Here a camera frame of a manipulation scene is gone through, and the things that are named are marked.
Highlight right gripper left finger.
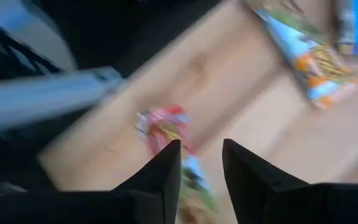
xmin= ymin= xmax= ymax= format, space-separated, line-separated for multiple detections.
xmin=113 ymin=139 xmax=183 ymax=224

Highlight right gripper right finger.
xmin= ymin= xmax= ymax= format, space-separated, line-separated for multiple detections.
xmin=221 ymin=138 xmax=323 ymax=224

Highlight granola bar nutrition facts wrapper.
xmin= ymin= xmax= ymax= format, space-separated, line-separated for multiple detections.
xmin=134 ymin=105 xmax=220 ymax=224

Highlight granola bar green foil wrapper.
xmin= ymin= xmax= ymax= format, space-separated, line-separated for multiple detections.
xmin=253 ymin=6 xmax=358 ymax=110

